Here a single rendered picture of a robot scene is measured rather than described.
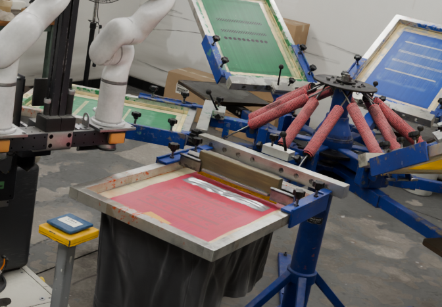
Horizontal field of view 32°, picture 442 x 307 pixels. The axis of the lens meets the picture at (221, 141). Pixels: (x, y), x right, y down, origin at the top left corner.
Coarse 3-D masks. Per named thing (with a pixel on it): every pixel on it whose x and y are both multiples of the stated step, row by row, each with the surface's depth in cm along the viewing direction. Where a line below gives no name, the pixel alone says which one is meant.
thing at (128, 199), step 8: (184, 176) 292; (200, 176) 295; (160, 184) 279; (168, 184) 281; (176, 184) 282; (184, 184) 284; (192, 184) 285; (216, 184) 290; (224, 184) 292; (136, 192) 267; (144, 192) 268; (152, 192) 270; (200, 192) 279; (208, 192) 280; (120, 200) 257; (128, 200) 259; (136, 200) 260; (136, 208) 253; (144, 208) 254; (152, 208) 255; (160, 216) 250
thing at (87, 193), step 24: (144, 168) 282; (168, 168) 292; (72, 192) 251; (96, 192) 258; (312, 192) 291; (120, 216) 241; (144, 216) 238; (288, 216) 263; (168, 240) 232; (192, 240) 228; (240, 240) 236
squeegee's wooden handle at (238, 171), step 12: (204, 156) 292; (216, 156) 289; (216, 168) 290; (228, 168) 287; (240, 168) 284; (252, 168) 282; (240, 180) 285; (252, 180) 282; (264, 180) 279; (276, 180) 276
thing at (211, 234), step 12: (240, 192) 286; (240, 204) 274; (264, 204) 278; (276, 204) 281; (168, 216) 251; (240, 216) 263; (252, 216) 265; (180, 228) 244; (192, 228) 245; (216, 228) 249; (228, 228) 251; (204, 240) 238
